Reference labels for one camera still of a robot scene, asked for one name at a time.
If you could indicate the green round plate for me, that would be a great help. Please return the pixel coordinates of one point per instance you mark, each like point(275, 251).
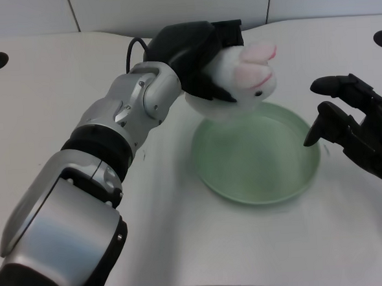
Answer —
point(260, 158)

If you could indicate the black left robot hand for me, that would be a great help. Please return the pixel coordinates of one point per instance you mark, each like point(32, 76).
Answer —
point(190, 57)

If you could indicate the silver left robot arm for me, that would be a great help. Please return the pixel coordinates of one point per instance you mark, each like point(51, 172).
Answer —
point(82, 175)

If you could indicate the white rabbit doll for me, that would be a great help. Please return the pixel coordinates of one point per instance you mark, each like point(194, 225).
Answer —
point(248, 78)

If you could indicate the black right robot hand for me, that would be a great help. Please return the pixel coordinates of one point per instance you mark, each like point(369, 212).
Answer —
point(362, 129)

